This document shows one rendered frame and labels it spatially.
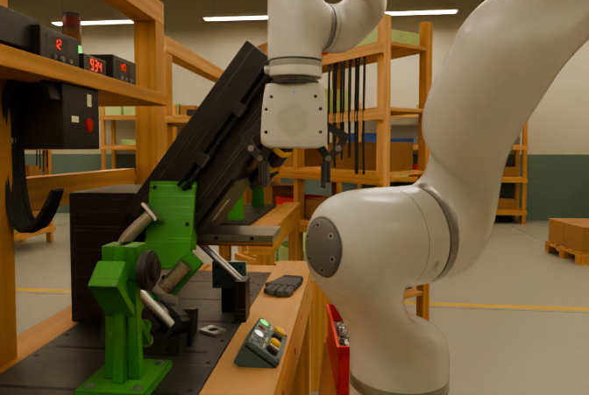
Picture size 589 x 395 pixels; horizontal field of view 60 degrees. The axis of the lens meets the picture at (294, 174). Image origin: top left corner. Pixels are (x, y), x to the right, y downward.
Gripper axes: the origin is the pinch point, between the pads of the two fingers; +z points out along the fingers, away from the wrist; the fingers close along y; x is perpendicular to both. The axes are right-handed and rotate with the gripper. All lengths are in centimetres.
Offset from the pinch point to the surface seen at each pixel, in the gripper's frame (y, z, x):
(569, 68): 421, -155, 924
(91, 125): -55, -11, 42
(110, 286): -32.3, 18.8, 4.2
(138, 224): -40, 13, 34
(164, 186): -36, 4, 40
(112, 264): -33.5, 15.7, 7.4
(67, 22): -70, -40, 58
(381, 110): 33, -32, 283
